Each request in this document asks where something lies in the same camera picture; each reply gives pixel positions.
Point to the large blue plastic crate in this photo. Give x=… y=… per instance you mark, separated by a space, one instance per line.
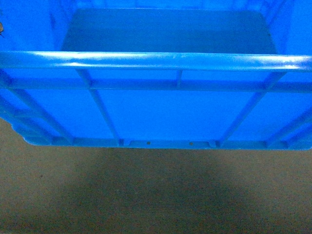
x=172 y=74

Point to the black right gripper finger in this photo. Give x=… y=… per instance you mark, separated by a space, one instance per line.
x=1 y=29

